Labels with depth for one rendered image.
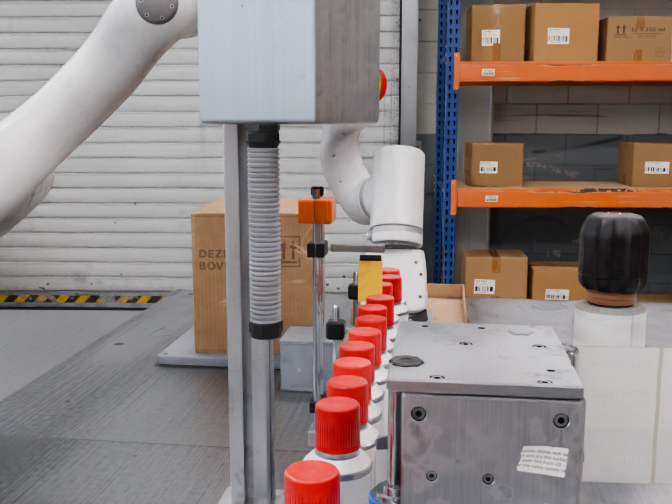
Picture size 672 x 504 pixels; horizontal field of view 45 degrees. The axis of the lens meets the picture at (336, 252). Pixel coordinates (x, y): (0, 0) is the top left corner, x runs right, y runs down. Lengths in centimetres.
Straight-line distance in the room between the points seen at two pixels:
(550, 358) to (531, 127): 505
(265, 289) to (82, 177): 487
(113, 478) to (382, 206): 55
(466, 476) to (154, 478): 68
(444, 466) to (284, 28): 45
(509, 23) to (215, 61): 403
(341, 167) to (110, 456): 57
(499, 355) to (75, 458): 79
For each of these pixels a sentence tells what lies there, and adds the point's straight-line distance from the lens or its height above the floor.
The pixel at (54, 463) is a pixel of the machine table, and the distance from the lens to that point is 119.
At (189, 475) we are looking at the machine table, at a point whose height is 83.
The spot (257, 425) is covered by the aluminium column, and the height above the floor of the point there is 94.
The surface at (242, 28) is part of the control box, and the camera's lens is 82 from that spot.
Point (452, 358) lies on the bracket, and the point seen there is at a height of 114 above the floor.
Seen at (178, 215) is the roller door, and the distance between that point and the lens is 548.
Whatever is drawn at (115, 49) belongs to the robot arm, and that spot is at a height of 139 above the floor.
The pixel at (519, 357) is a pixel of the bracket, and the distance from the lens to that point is 52.
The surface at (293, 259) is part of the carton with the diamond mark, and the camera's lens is 151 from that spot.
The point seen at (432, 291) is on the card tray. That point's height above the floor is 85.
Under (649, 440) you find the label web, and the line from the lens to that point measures 91.
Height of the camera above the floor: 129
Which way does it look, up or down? 9 degrees down
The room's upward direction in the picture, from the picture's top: straight up
